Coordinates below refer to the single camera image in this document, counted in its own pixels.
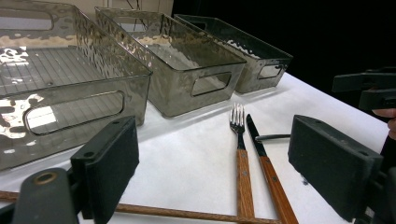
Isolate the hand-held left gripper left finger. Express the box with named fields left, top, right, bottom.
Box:
left=70, top=115, right=140, bottom=224

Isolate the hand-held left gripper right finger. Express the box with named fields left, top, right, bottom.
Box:
left=288, top=114, right=385, bottom=223

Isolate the wooden-handled table knife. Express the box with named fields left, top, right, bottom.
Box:
left=246, top=113, right=300, bottom=224

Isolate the smoky clear plastic bin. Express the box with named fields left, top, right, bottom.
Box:
left=0, top=0, right=153, bottom=172
left=94, top=7, right=248, bottom=119
left=173, top=13, right=294, bottom=95

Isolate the wooden-handled fork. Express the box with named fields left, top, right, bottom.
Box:
left=229, top=103, right=256, bottom=218

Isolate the brown wooden chopstick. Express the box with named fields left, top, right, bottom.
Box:
left=0, top=189, right=283, bottom=224

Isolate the white table cover sheet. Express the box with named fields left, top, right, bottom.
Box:
left=0, top=73, right=390, bottom=224

